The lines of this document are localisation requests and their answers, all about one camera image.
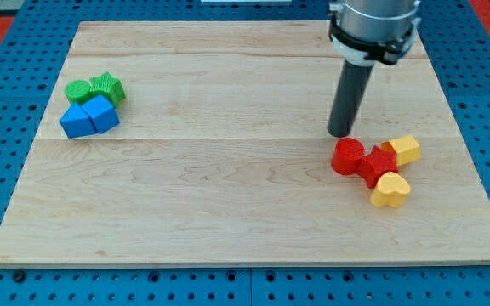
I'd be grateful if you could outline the blue triangle block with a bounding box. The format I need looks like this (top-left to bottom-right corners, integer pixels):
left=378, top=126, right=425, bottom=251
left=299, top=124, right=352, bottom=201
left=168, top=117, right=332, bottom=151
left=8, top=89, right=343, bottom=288
left=59, top=103, right=97, bottom=139

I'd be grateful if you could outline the red cylinder block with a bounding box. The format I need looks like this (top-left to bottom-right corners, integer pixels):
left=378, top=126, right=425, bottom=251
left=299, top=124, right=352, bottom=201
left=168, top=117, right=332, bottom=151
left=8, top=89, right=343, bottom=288
left=331, top=138, right=365, bottom=175

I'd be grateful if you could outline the yellow cube block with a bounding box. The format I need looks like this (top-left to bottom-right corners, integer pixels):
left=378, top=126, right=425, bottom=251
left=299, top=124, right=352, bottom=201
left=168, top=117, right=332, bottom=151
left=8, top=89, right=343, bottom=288
left=381, top=135, right=421, bottom=166

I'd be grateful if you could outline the green cylinder block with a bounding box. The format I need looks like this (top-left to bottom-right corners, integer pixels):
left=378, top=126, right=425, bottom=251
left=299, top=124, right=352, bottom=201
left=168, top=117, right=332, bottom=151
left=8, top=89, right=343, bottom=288
left=64, top=80, right=91, bottom=105

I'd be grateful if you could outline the wooden board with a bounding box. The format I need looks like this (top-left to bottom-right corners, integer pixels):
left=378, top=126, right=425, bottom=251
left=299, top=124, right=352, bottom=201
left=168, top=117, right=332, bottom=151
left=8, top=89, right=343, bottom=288
left=0, top=20, right=490, bottom=269

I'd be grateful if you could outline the blue cube block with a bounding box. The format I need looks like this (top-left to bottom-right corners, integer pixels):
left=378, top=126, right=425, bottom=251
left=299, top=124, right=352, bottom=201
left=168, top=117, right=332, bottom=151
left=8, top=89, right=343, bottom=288
left=82, top=95, right=120, bottom=133

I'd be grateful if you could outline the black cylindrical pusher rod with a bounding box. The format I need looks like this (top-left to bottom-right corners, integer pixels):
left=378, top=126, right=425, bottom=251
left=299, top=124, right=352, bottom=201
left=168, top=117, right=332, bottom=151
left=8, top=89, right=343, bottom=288
left=327, top=60, right=373, bottom=138

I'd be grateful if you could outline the red star block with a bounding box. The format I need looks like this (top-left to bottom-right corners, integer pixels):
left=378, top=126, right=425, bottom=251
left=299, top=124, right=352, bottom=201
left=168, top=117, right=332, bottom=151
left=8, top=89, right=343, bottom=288
left=356, top=145, right=398, bottom=189

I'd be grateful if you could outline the green star block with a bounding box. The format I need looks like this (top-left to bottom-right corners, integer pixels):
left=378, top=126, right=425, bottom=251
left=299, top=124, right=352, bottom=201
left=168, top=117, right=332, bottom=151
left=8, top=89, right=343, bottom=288
left=89, top=71, right=126, bottom=108

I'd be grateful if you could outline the yellow heart block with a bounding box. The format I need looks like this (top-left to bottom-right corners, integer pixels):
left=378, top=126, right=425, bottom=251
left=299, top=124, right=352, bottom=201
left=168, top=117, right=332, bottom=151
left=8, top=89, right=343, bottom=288
left=370, top=172, right=411, bottom=208

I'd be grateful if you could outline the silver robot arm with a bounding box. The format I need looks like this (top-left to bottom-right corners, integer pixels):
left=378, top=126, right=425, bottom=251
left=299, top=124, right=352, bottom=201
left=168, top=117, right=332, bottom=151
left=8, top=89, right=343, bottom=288
left=328, top=0, right=421, bottom=67

